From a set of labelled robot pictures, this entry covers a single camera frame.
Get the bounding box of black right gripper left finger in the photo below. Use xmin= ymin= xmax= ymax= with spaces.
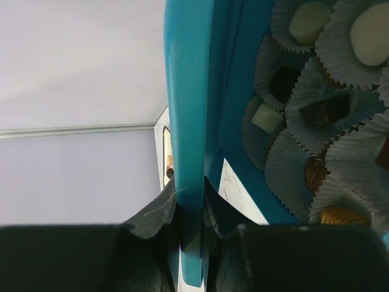
xmin=1 ymin=181 xmax=179 ymax=291

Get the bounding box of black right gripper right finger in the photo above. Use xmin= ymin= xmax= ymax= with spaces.
xmin=204 ymin=180 xmax=388 ymax=291

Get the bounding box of caramel round chocolate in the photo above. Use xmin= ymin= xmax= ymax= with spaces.
xmin=319 ymin=206 xmax=370 ymax=226

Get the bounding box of brown ribbed oval chocolate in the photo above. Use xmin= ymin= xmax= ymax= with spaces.
xmin=303 ymin=156 xmax=328 ymax=194

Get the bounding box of white square chocolate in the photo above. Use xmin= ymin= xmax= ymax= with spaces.
xmin=251 ymin=103 xmax=284 ymax=134

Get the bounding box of brown rectangular chocolate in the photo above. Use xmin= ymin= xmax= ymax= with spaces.
xmin=299 ymin=94 xmax=351 ymax=126

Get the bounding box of teal chocolate box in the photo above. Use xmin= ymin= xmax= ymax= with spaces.
xmin=219 ymin=1 xmax=388 ymax=233

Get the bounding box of white round chocolate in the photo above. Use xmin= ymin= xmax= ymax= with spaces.
xmin=289 ymin=1 xmax=332 ymax=46

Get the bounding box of white oval chocolate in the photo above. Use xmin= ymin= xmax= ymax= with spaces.
xmin=350 ymin=2 xmax=388 ymax=66

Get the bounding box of dark heart chocolate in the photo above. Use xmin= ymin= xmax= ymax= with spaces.
xmin=269 ymin=66 xmax=301 ymax=103

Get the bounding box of teal box lid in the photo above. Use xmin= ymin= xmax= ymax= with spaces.
xmin=164 ymin=1 xmax=215 ymax=287

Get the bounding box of strawberry print tray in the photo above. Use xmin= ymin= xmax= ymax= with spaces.
xmin=162 ymin=126 xmax=174 ymax=187

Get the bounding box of aluminium frame rail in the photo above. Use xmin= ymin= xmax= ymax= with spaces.
xmin=1 ymin=122 xmax=156 ymax=139

